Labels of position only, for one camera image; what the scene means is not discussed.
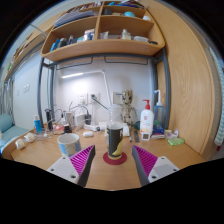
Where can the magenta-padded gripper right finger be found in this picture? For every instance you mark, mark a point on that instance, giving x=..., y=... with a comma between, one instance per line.
x=146, y=160

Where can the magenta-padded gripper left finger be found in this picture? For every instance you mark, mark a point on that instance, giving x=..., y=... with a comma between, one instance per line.
x=81, y=160

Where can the clear bottle with dark label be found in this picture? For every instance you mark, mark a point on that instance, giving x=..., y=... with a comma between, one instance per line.
x=115, y=140

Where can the cream mug with blue patches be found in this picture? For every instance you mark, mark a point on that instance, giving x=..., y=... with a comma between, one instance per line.
x=69, y=145

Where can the flat round red coaster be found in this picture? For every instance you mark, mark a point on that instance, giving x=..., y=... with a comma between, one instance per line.
x=115, y=161

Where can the small green packet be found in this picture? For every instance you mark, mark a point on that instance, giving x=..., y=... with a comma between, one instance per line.
x=176, y=141

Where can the white pump bottle red top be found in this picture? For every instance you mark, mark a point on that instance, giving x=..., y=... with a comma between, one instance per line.
x=146, y=121

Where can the blue squeeze bottle with spout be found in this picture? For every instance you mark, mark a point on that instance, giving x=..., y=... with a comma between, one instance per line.
x=159, y=113

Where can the slim black upright device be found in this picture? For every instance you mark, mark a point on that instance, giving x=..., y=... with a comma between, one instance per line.
x=48, y=119

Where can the small blue tube bottle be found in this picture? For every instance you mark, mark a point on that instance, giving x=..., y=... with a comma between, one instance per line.
x=38, y=125

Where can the small round white object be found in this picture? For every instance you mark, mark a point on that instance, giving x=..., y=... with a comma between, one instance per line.
x=20, y=143
x=30, y=137

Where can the brown tree creature figurine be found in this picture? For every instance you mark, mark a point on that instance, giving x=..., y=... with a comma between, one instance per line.
x=127, y=103

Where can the light blue pillow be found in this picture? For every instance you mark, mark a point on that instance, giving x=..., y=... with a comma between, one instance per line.
x=5, y=122

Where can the white desk lamp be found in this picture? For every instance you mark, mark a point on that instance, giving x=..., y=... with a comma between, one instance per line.
x=103, y=76

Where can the striped white green towel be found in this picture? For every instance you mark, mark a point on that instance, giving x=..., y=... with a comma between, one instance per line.
x=220, y=110

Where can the wooden shelf unit with items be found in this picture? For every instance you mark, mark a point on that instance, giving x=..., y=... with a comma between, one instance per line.
x=100, y=48

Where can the long wooden wall shelf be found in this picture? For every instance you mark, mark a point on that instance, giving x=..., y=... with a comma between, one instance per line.
x=26, y=46

